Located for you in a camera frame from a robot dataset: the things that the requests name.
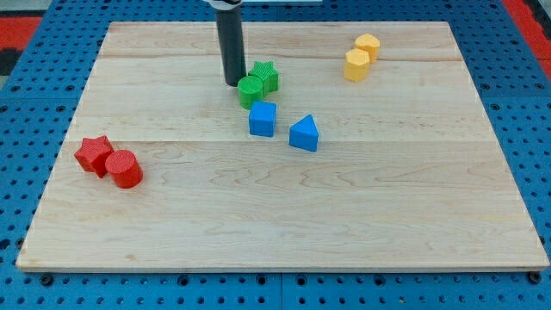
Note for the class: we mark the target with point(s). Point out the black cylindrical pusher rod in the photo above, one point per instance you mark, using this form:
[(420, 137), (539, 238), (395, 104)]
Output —
[(229, 28)]

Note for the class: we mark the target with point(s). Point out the silver rod mount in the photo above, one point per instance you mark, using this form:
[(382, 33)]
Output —
[(224, 2)]

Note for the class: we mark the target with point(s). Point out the green star block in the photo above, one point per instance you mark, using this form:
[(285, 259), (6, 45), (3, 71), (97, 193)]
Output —
[(268, 75)]

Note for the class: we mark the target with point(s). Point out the green cylinder block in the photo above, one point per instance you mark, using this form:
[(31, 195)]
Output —
[(250, 90)]

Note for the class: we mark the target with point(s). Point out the wooden board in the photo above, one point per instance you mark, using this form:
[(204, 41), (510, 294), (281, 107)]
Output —
[(408, 175)]

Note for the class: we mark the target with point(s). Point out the blue cube block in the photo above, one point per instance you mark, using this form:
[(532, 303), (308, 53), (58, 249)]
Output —
[(262, 119)]

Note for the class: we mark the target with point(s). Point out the yellow hexagon block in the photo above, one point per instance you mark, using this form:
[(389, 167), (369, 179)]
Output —
[(356, 66)]

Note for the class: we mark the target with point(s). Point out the blue triangle block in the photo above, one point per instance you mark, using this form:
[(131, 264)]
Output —
[(304, 134)]

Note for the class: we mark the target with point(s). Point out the yellow heart block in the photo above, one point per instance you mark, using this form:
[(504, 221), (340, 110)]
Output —
[(369, 44)]

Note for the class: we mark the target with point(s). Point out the red cylinder block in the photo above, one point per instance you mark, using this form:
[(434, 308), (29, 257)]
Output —
[(124, 169)]

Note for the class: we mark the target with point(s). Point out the red star block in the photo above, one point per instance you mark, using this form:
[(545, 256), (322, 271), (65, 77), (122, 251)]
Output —
[(93, 153)]

